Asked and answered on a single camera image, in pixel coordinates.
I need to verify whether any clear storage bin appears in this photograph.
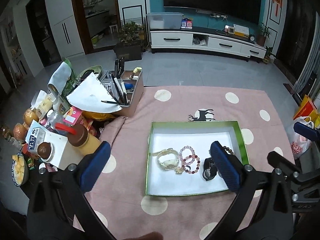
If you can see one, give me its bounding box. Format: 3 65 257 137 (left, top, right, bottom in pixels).
146 12 183 29

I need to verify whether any small gold charm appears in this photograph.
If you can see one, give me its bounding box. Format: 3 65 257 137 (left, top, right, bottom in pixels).
175 167 184 174

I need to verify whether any pink desk organizer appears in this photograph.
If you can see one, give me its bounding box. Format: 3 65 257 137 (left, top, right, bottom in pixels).
100 67 144 117

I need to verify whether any black watch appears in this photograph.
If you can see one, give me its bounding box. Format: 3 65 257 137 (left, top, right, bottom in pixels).
202 157 217 181

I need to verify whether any potted plant in planter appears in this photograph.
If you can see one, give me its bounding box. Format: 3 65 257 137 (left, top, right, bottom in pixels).
113 21 146 61

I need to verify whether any left hand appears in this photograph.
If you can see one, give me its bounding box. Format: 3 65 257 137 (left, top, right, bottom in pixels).
125 231 163 240

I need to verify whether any red bead bracelet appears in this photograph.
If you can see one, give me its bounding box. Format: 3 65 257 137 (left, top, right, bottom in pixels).
181 154 201 175

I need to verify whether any green cardboard box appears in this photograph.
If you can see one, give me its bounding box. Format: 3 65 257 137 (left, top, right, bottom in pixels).
145 120 249 197

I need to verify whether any white box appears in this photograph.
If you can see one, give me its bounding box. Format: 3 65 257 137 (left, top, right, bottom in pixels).
40 132 67 170

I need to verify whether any white tv cabinet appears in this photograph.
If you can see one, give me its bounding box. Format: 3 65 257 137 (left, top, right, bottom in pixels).
150 27 266 60

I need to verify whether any pink bead bracelet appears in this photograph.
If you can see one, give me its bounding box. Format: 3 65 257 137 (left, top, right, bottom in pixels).
178 145 196 164

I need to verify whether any white plastic shopping bag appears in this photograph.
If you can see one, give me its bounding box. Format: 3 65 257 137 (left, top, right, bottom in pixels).
287 116 314 159

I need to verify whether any white paper sheet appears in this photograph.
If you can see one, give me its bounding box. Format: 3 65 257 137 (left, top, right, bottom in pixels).
67 73 122 113

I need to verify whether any pink polka dot cloth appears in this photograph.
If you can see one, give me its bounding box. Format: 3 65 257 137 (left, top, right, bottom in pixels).
85 86 293 239

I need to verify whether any orange paper bag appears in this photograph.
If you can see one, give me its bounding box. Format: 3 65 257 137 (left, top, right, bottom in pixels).
293 95 319 128

